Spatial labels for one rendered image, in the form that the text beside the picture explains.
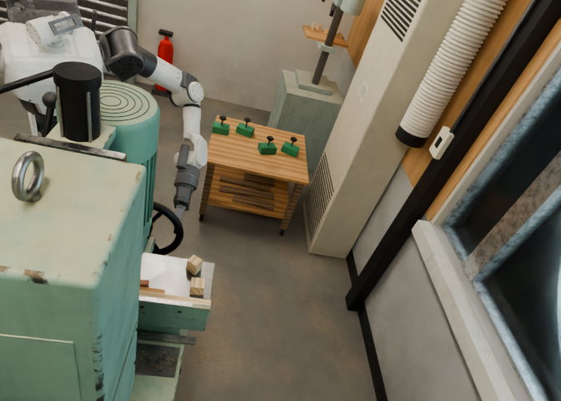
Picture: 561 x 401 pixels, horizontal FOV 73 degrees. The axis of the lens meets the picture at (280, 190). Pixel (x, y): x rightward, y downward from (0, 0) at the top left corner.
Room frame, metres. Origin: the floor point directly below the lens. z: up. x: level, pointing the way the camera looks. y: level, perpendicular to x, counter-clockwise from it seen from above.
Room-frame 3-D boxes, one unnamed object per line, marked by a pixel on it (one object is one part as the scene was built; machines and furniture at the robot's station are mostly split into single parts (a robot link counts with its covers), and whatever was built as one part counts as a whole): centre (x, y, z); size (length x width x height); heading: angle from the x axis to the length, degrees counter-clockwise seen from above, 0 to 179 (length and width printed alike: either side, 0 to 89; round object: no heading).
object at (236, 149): (2.15, 0.23, 0.32); 0.66 x 0.57 x 0.64; 102
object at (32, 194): (0.30, 0.28, 1.55); 0.06 x 0.02 x 0.07; 13
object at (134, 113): (0.58, 0.35, 1.35); 0.18 x 0.18 x 0.31
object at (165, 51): (3.35, 1.44, 0.30); 0.19 x 0.18 x 0.60; 14
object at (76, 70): (0.45, 0.32, 1.53); 0.08 x 0.08 x 0.17; 13
